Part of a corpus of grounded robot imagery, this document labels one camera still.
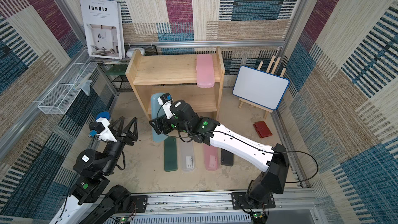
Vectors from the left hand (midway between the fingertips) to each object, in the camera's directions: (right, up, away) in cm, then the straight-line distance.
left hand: (129, 117), depth 61 cm
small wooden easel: (+69, +2, +37) cm, 78 cm away
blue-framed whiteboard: (+64, +14, +28) cm, 71 cm away
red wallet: (+66, -10, +36) cm, 76 cm away
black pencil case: (+42, -24, +24) cm, 54 cm away
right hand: (+9, 0, +5) cm, 10 cm away
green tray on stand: (-24, +27, +38) cm, 52 cm away
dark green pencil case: (+11, -23, +26) cm, 36 cm away
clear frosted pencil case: (+21, -25, +24) cm, 40 cm away
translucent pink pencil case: (+34, -24, +25) cm, 49 cm away
